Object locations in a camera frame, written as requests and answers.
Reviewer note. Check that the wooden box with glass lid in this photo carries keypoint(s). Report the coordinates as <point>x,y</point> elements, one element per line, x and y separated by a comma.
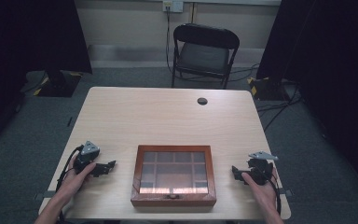
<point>173,174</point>

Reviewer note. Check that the metal table bracket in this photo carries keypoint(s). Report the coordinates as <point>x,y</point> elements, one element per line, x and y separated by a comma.
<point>43,195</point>
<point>286,192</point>

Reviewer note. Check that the person's left hand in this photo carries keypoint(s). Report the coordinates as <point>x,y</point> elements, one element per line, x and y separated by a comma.
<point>73,183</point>

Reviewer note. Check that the person's right hand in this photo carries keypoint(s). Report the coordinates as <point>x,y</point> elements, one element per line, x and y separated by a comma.
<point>264,196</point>

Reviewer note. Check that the black curtain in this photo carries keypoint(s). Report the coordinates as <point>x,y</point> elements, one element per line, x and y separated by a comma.
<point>335,77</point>
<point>28,46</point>

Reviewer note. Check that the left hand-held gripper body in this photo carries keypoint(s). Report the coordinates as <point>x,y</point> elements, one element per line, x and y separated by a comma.
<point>88,149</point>

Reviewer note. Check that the black folding chair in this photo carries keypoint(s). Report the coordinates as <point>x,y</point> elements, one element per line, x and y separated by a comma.
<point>203,56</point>

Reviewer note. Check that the white wall outlet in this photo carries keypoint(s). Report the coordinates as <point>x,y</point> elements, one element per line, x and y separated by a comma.
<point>172,5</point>

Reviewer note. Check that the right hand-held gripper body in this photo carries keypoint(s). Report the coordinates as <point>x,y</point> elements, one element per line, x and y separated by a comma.
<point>260,169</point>

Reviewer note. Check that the black stand base striped tape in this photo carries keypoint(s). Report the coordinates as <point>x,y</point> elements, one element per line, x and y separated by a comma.
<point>57,84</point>
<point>265,88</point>

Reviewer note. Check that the black table grommet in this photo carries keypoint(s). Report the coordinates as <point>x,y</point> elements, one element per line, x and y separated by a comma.
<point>202,101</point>

